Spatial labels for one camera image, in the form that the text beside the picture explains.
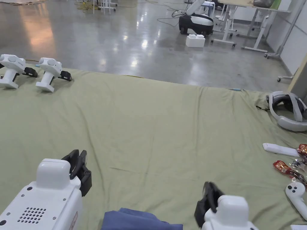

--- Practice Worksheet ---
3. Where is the black floor cable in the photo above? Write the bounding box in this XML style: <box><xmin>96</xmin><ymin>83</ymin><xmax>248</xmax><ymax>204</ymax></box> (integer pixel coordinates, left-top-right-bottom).
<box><xmin>157</xmin><ymin>9</ymin><xmax>190</xmax><ymax>27</ymax></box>

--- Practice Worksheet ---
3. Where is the dark red snack packet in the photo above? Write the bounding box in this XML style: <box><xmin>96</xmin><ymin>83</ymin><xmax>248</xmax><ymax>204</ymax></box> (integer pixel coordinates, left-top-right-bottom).
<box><xmin>289</xmin><ymin>170</ymin><xmax>307</xmax><ymax>188</ymax></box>

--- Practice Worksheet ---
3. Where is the yellow cable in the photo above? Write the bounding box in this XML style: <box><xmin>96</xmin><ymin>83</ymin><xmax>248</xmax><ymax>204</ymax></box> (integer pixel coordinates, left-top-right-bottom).
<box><xmin>76</xmin><ymin>0</ymin><xmax>103</xmax><ymax>12</ymax></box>

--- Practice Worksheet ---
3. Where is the white robot with black base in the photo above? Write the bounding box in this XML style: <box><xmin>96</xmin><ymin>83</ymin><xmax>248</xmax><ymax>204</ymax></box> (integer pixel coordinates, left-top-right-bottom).
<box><xmin>178</xmin><ymin>0</ymin><xmax>214</xmax><ymax>35</ymax></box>

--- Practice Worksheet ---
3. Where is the white foam box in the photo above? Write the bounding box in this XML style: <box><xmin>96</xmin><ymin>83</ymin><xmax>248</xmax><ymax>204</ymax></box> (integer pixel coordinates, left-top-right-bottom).
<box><xmin>185</xmin><ymin>34</ymin><xmax>206</xmax><ymax>48</ymax></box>

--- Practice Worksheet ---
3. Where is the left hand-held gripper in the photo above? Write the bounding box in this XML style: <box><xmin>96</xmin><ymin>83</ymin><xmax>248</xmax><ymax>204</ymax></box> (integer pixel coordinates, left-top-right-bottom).
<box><xmin>0</xmin><ymin>149</ymin><xmax>93</xmax><ymax>230</ymax></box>

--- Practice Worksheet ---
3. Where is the white headset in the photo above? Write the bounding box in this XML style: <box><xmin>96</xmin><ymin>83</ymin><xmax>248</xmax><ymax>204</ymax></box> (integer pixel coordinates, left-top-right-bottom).
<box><xmin>265</xmin><ymin>91</ymin><xmax>307</xmax><ymax>132</ymax></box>

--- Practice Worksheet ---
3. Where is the white flat remote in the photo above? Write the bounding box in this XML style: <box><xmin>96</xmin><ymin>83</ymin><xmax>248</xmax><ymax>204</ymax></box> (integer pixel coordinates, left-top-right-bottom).
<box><xmin>262</xmin><ymin>143</ymin><xmax>300</xmax><ymax>158</ymax></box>

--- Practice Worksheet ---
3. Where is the white-legged desk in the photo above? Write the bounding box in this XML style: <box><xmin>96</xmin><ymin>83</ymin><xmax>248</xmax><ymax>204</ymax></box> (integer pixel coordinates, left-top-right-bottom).
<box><xmin>210</xmin><ymin>0</ymin><xmax>292</xmax><ymax>52</ymax></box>

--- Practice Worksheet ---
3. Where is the dark blue garment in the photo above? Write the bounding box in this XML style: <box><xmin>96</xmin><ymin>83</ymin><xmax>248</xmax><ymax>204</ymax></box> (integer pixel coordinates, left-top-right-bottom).
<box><xmin>102</xmin><ymin>207</ymin><xmax>184</xmax><ymax>230</ymax></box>

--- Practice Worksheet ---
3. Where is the white hand controller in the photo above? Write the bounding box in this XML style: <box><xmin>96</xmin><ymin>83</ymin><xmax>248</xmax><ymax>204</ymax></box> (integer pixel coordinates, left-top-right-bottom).
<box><xmin>285</xmin><ymin>182</ymin><xmax>307</xmax><ymax>221</ymax></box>

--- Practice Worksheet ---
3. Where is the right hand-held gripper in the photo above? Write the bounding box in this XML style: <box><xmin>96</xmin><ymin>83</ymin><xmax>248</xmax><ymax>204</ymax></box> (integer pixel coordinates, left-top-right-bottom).
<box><xmin>194</xmin><ymin>181</ymin><xmax>260</xmax><ymax>230</ymax></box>

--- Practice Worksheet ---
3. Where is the bed with pale green sheet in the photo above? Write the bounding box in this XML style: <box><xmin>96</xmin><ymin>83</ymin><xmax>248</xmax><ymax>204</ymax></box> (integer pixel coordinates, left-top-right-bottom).
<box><xmin>0</xmin><ymin>60</ymin><xmax>307</xmax><ymax>230</ymax></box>

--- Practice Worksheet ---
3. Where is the spare white hand-held gripper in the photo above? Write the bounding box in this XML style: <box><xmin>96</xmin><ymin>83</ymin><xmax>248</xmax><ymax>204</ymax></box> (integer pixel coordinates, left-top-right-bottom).
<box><xmin>35</xmin><ymin>57</ymin><xmax>73</xmax><ymax>93</ymax></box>
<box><xmin>0</xmin><ymin>54</ymin><xmax>39</xmax><ymax>90</ymax></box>

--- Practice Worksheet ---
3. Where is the silver crumpled wrapper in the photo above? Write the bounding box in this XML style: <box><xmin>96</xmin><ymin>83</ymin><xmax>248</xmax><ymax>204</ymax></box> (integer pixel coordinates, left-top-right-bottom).
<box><xmin>289</xmin><ymin>158</ymin><xmax>307</xmax><ymax>172</ymax></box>

